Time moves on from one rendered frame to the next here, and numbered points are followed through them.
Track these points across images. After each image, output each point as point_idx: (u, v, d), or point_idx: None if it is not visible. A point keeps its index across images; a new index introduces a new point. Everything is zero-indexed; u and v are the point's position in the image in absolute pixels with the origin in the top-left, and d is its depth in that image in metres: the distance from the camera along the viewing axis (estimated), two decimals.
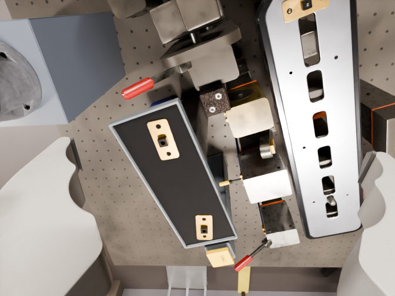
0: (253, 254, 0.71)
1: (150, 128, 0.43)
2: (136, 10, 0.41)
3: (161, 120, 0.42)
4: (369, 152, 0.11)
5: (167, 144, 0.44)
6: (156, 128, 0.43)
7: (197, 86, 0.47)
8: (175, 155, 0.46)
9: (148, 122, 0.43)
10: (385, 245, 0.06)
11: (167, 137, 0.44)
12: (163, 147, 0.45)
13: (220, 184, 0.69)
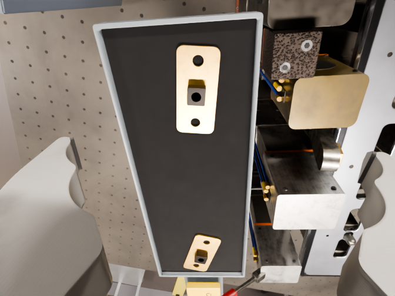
0: (240, 288, 0.53)
1: (181, 60, 0.21)
2: None
3: (210, 47, 0.20)
4: (369, 152, 0.11)
5: (203, 101, 0.22)
6: (192, 64, 0.21)
7: (271, 17, 0.26)
8: (206, 128, 0.24)
9: (181, 45, 0.20)
10: (385, 245, 0.06)
11: (206, 88, 0.22)
12: (191, 107, 0.23)
13: None
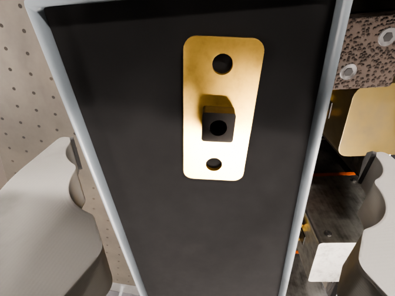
0: None
1: (191, 63, 0.12)
2: None
3: (247, 40, 0.11)
4: (369, 152, 0.11)
5: (231, 135, 0.12)
6: (211, 71, 0.12)
7: None
8: (232, 173, 0.15)
9: (193, 36, 0.11)
10: (385, 245, 0.06)
11: (235, 111, 0.13)
12: (208, 142, 0.14)
13: None
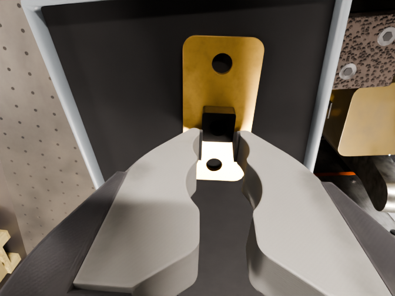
0: None
1: (191, 63, 0.11)
2: None
3: (246, 39, 0.11)
4: (234, 132, 0.12)
5: (231, 135, 0.12)
6: (211, 71, 0.12)
7: None
8: (232, 173, 0.15)
9: (192, 36, 0.11)
10: (271, 219, 0.07)
11: (235, 111, 0.13)
12: (208, 143, 0.14)
13: None
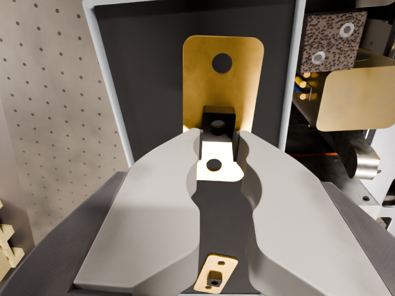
0: None
1: (191, 63, 0.11)
2: None
3: (246, 39, 0.11)
4: (234, 132, 0.12)
5: (231, 135, 0.12)
6: (211, 71, 0.12)
7: None
8: (232, 174, 0.15)
9: (192, 36, 0.11)
10: (271, 219, 0.07)
11: (235, 111, 0.13)
12: (208, 143, 0.14)
13: None
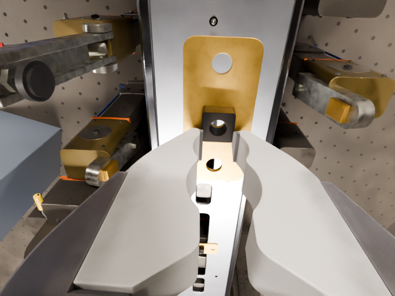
0: None
1: (191, 63, 0.11)
2: None
3: (246, 39, 0.11)
4: (234, 132, 0.12)
5: (231, 135, 0.12)
6: (211, 71, 0.12)
7: None
8: (232, 174, 0.15)
9: (192, 36, 0.11)
10: (271, 219, 0.07)
11: (235, 111, 0.13)
12: (208, 143, 0.14)
13: None
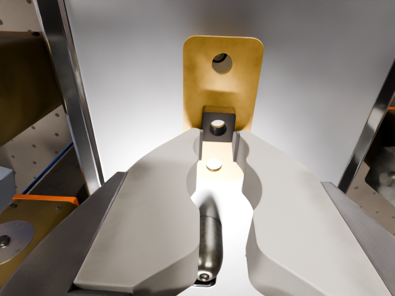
0: None
1: (191, 63, 0.12)
2: None
3: (246, 39, 0.11)
4: (234, 132, 0.12)
5: (231, 135, 0.12)
6: (211, 71, 0.12)
7: None
8: (232, 174, 0.15)
9: (192, 36, 0.11)
10: (271, 219, 0.07)
11: (235, 111, 0.13)
12: (208, 143, 0.14)
13: None
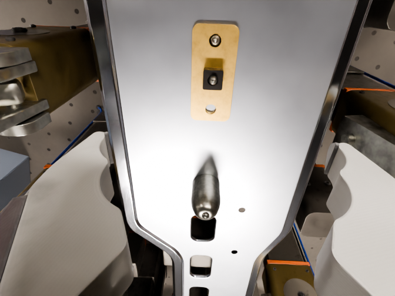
0: None
1: (197, 40, 0.19)
2: None
3: (228, 26, 0.19)
4: (332, 143, 0.11)
5: (221, 85, 0.20)
6: (208, 45, 0.20)
7: None
8: (222, 115, 0.23)
9: (197, 23, 0.19)
10: (354, 234, 0.06)
11: (223, 71, 0.21)
12: (207, 93, 0.22)
13: None
